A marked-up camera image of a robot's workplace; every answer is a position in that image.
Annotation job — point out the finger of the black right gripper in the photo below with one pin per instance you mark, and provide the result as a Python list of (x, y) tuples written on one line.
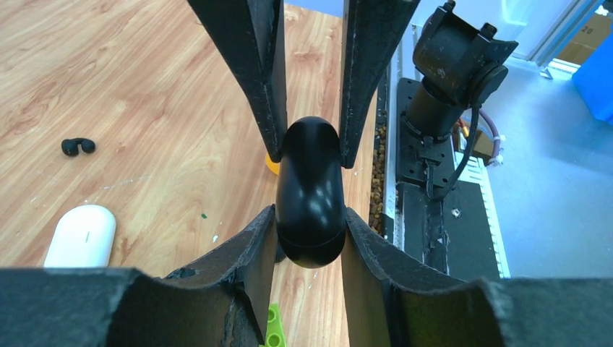
[(372, 30), (250, 37)]

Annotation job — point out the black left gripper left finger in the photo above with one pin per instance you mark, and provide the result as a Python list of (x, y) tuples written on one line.
[(220, 299)]

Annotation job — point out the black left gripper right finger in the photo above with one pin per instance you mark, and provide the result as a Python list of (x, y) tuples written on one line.
[(393, 299)]

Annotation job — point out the black earbud charging case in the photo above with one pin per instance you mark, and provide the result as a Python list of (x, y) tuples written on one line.
[(310, 209)]

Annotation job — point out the white earbud charging case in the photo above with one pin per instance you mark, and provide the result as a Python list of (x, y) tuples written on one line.
[(83, 238)]

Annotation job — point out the black earbud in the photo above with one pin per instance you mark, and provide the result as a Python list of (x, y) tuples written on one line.
[(72, 147)]

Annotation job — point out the orange green toy brick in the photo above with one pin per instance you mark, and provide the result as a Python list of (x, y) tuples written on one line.
[(275, 336)]

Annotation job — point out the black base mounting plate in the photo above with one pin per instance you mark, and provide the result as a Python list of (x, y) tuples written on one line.
[(421, 165)]

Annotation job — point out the orange arch toy block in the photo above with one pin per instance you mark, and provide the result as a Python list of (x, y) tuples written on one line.
[(272, 166)]

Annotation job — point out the cardboard box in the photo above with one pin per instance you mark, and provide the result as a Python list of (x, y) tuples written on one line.
[(591, 35)]

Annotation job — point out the blue plastic bin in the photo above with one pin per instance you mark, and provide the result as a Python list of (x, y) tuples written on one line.
[(593, 81)]

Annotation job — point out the white slotted cable duct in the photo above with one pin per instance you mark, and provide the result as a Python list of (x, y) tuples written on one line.
[(476, 247)]

